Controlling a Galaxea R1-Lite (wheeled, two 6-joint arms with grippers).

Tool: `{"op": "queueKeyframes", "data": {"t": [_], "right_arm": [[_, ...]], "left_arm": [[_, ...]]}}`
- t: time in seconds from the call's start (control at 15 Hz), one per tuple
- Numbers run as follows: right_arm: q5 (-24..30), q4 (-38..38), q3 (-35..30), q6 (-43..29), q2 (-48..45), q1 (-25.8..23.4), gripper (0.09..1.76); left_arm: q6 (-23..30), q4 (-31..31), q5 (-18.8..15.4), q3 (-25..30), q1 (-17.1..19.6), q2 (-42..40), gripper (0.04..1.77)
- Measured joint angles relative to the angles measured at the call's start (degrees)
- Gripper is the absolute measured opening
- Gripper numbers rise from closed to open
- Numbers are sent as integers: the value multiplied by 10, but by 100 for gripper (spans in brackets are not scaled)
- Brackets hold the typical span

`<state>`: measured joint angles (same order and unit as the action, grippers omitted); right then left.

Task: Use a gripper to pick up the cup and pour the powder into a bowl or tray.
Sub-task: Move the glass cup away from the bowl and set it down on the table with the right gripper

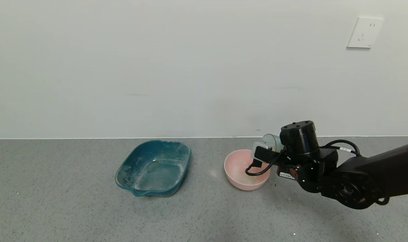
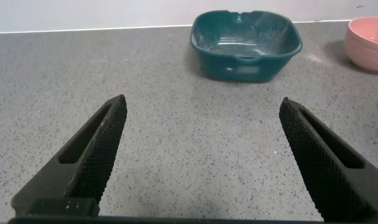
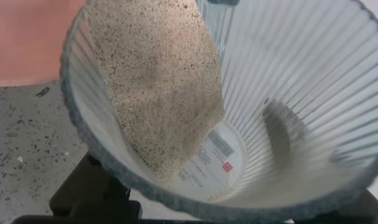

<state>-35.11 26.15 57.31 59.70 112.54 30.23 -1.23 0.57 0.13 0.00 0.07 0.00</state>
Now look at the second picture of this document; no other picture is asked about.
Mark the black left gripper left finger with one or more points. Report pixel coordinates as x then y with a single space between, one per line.
80 177

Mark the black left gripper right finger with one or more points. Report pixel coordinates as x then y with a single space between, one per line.
332 183

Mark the pink round bowl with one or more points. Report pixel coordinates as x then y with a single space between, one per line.
366 49

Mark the teal plastic square tray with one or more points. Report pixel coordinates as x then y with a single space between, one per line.
245 70

